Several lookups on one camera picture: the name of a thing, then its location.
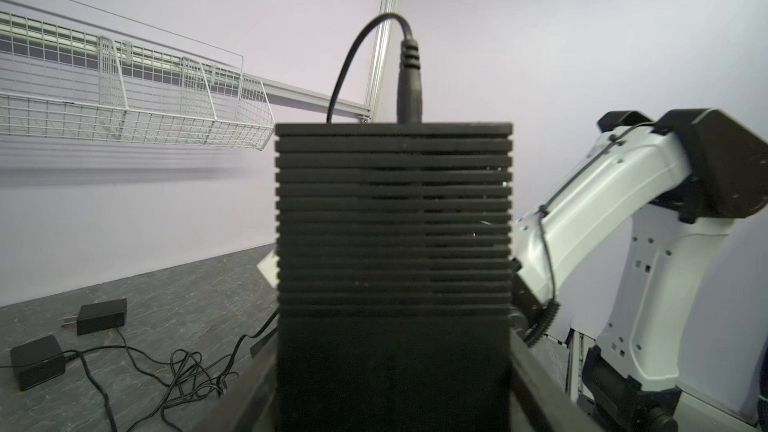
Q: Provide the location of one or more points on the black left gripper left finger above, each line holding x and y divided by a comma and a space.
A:
250, 404

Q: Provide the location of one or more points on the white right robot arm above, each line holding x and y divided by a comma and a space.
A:
682, 181

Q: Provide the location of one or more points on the black power adapter near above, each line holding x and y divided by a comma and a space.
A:
36, 362

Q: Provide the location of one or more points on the black power adapter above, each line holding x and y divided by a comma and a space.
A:
36, 362
98, 317

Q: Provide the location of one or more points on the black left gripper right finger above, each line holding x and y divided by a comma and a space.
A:
536, 401

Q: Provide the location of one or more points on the black power adapter far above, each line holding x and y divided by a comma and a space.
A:
98, 317

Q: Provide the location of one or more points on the white wire wall basket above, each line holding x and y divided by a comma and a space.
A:
72, 70

